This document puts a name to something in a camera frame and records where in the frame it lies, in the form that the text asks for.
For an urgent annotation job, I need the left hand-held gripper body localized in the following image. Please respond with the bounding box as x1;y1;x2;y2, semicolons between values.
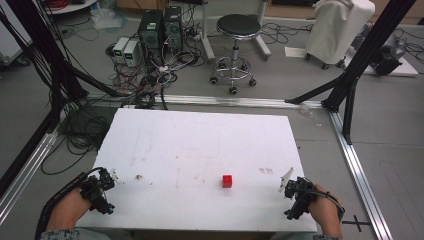
79;167;116;205

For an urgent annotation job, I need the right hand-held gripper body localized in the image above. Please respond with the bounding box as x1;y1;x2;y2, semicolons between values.
278;167;318;209

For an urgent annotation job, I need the person's left hand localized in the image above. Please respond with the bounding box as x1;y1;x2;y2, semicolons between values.
46;187;94;233

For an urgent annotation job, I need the white power supply unit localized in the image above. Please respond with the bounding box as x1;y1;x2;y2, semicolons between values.
112;36;130;64
122;40;140;68

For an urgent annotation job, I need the white floor board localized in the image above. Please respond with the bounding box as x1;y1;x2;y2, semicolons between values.
284;45;420;78

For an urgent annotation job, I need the black round stool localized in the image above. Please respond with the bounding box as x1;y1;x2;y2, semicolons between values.
209;13;263;96

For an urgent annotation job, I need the black computer tower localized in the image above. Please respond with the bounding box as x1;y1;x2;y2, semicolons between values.
163;5;184;54
137;9;165;68

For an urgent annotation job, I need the grey machine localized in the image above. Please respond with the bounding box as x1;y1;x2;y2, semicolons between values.
359;23;408;77

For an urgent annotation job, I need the white covered cart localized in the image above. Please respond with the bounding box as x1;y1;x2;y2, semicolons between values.
303;0;376;71

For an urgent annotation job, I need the clear plastic bag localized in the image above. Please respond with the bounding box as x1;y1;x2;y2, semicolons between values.
89;7;128;32

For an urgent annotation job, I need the white round table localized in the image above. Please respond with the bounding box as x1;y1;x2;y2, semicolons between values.
43;0;99;15

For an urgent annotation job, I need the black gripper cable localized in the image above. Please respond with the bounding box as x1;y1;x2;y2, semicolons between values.
301;188;346;224

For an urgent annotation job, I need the tangle of black cables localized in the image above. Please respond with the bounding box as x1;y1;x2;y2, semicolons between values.
40;99;118;176

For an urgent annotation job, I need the aluminium floor rail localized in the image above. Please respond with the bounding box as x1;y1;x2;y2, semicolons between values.
84;93;324;110
328;111;394;240
0;129;59;226

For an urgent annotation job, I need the black frame post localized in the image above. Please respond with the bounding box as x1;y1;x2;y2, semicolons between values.
0;0;128;198
284;0;418;146

